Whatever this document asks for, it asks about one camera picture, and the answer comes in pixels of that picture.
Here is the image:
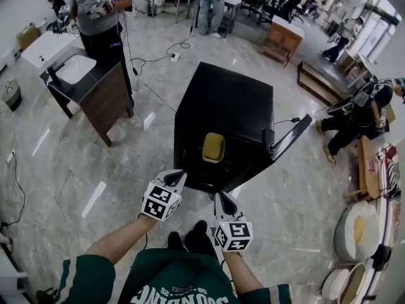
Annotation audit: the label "black floor cable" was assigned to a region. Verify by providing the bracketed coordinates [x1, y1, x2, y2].
[0, 156, 27, 228]

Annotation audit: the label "wooden cabinet with white top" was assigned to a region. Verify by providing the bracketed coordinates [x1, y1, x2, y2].
[261, 14, 306, 68]

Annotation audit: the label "cardboard box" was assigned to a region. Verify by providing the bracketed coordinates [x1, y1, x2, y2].
[16, 23, 41, 51]

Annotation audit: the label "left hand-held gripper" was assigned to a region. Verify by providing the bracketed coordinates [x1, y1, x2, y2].
[138, 168, 189, 223]

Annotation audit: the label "low wooden shelf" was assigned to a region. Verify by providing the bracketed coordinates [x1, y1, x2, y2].
[297, 61, 352, 108]

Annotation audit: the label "white board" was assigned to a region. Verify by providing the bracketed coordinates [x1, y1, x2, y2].
[20, 30, 89, 69]

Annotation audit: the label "grey basket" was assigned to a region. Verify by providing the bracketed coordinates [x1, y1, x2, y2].
[1, 79, 23, 112]

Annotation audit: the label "yellow container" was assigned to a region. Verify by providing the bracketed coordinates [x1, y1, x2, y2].
[202, 132, 227, 163]

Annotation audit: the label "person's left forearm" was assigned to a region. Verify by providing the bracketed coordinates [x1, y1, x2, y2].
[84, 215, 159, 267]

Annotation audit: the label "dark wooden sink cabinet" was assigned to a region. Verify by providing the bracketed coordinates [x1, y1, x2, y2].
[39, 46, 135, 148]

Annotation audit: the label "white round chair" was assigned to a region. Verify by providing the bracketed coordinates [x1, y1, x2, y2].
[318, 262, 368, 304]

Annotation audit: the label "round wooden side table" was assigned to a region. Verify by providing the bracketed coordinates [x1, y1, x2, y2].
[344, 136, 381, 203]

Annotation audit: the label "black mini fridge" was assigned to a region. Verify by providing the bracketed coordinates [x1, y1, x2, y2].
[173, 61, 313, 193]

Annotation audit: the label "striped cushion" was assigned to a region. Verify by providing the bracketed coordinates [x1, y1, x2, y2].
[383, 161, 402, 200]

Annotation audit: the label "white sink basin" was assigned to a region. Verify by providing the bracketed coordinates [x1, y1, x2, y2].
[55, 54, 97, 86]

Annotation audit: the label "white cable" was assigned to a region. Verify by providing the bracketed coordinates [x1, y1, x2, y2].
[135, 62, 178, 113]

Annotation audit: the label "black faucet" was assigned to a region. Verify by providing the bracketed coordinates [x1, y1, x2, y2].
[46, 54, 84, 87]

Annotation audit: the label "white round pouf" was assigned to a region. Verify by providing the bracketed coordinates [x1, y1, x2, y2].
[333, 200, 381, 263]

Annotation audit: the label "black fridge power cable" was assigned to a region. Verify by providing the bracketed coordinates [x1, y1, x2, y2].
[273, 117, 301, 127]

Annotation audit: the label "person's right forearm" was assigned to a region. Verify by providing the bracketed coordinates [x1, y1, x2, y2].
[221, 250, 267, 297]

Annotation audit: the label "black office chair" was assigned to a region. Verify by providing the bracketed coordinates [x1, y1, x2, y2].
[256, 0, 304, 27]

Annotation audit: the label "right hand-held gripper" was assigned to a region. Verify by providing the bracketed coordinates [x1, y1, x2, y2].
[213, 192, 254, 252]

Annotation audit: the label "person's green shirt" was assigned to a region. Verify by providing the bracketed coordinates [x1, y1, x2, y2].
[58, 248, 292, 304]

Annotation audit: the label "person's black shoes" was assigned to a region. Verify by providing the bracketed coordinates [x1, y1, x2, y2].
[166, 219, 220, 261]

